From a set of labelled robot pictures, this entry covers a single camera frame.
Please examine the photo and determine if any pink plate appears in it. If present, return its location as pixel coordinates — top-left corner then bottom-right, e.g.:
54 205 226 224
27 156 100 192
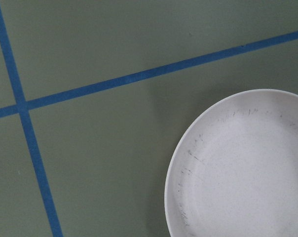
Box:
164 89 298 237

